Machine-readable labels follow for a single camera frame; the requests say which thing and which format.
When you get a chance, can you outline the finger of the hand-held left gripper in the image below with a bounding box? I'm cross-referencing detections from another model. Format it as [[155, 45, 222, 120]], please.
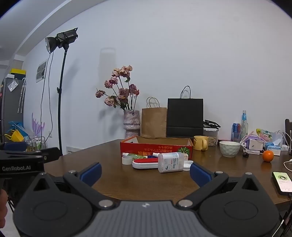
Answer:
[[0, 142, 29, 151], [0, 147, 62, 163]]

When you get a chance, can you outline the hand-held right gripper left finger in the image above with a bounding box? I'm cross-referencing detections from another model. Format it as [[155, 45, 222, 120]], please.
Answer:
[[19, 162, 116, 209]]

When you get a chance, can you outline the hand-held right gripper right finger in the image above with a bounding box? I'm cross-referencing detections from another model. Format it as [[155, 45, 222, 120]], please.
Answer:
[[176, 162, 270, 209]]

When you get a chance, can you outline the large white plastic bottle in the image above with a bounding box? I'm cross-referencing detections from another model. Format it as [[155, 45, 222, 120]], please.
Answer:
[[158, 152, 185, 173]]

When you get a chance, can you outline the red cardboard box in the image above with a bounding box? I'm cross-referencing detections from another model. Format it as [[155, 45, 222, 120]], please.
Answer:
[[120, 136, 194, 160]]

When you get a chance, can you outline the yellow bag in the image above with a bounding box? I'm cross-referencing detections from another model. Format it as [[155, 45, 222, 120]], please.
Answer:
[[4, 129, 24, 142]]

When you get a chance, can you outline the blue bag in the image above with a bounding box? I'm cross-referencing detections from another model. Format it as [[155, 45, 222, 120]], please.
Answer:
[[9, 121, 25, 133]]

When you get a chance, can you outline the yellow mug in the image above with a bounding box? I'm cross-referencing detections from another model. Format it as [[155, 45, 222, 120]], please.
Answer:
[[193, 136, 209, 151]]

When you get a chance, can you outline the grey refrigerator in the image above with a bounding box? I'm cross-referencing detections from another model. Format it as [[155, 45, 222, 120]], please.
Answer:
[[0, 77, 26, 144]]

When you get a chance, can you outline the white dimpled bowl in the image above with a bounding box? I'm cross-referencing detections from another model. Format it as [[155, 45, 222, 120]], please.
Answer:
[[219, 141, 241, 158]]

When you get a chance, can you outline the clear container with black lid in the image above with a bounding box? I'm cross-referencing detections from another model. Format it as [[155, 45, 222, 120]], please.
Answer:
[[203, 119, 221, 147]]

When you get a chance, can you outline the red and white lint brush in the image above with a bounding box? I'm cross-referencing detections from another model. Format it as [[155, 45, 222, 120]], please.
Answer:
[[132, 159, 194, 170]]

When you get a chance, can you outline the blue soda can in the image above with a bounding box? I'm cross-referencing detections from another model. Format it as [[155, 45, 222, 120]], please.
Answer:
[[232, 123, 241, 142]]

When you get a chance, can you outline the black paper bag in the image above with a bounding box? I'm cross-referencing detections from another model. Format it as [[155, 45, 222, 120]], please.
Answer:
[[166, 86, 204, 138]]

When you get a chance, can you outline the white charger box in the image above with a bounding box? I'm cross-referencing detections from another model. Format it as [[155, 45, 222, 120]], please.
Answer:
[[249, 139, 263, 151]]

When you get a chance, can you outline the pink speckled ceramic vase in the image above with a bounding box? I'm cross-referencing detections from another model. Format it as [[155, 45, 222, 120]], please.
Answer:
[[123, 110, 140, 139]]

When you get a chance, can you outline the clear glass bottle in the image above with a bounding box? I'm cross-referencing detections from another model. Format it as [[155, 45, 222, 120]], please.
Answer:
[[240, 110, 249, 142]]

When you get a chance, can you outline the brown paper bag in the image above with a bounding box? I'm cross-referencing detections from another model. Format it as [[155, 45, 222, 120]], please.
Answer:
[[141, 97, 168, 138]]

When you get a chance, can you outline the orange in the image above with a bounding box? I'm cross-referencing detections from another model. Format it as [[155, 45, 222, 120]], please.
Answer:
[[262, 150, 274, 163]]

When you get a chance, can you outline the yellow box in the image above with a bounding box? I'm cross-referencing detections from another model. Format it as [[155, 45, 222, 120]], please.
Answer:
[[10, 68, 27, 79]]

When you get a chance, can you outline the colourful snack bag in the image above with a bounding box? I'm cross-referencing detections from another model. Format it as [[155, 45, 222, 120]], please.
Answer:
[[256, 129, 272, 140]]

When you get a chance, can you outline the blue tissue pack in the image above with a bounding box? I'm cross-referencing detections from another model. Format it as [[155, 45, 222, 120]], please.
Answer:
[[265, 142, 282, 156]]

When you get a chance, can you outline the black smartphone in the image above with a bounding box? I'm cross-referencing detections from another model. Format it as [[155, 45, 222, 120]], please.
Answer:
[[272, 171, 292, 196]]

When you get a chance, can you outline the clear plastic bag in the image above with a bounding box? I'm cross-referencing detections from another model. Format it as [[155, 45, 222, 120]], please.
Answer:
[[269, 131, 284, 146]]

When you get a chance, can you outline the dried pink rose bouquet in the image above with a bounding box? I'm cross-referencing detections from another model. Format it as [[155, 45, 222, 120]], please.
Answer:
[[95, 65, 140, 111]]

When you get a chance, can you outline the dark wooden chair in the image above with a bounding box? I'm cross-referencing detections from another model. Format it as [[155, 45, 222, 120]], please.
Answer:
[[284, 118, 292, 156]]

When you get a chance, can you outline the black studio light on stand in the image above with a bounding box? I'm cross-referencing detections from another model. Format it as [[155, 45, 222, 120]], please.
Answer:
[[45, 27, 78, 156]]

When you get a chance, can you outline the wire rack with bottles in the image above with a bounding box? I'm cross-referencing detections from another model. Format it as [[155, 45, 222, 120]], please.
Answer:
[[26, 136, 46, 152]]

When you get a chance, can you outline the purple wall decal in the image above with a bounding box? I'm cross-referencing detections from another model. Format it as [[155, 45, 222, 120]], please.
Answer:
[[31, 112, 45, 137]]

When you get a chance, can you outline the black light cable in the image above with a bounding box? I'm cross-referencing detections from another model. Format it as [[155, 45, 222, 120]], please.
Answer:
[[40, 53, 54, 139]]

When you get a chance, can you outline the grey wall poster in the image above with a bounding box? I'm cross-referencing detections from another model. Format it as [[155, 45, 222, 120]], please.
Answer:
[[36, 60, 48, 83]]

